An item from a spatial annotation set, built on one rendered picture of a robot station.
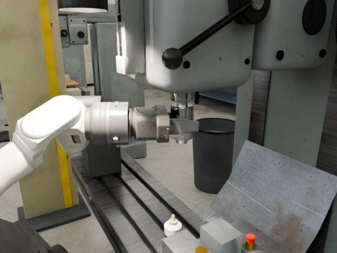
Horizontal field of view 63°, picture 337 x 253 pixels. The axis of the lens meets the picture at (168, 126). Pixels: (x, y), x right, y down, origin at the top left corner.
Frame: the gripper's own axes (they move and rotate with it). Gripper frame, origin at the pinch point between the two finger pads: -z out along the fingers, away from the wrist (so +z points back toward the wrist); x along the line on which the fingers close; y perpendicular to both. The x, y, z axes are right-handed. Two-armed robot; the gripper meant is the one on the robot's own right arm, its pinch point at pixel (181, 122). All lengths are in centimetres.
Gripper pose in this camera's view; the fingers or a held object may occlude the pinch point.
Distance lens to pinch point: 58.0
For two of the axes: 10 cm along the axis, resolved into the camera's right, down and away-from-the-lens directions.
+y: -0.1, 9.5, 3.0
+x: -1.0, -3.0, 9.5
